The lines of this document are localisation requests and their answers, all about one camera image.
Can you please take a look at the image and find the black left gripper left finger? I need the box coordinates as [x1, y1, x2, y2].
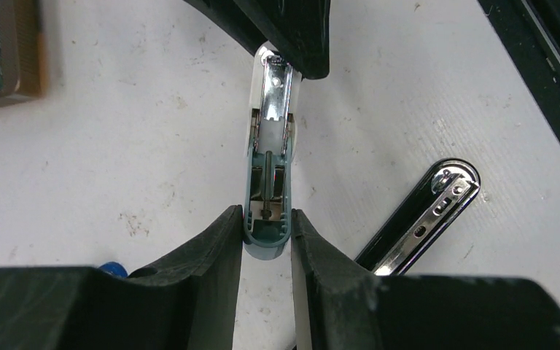
[0, 206, 243, 349]

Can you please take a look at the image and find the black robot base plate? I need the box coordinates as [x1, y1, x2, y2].
[479, 1, 560, 143]

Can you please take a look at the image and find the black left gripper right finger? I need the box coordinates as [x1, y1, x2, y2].
[291, 209, 560, 349]

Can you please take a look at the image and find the brown wooden tray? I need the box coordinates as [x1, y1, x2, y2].
[0, 1, 48, 107]

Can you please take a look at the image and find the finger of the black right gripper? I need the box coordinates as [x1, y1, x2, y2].
[186, 0, 331, 80]

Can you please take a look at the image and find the black stapler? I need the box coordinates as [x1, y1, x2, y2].
[355, 158, 481, 276]

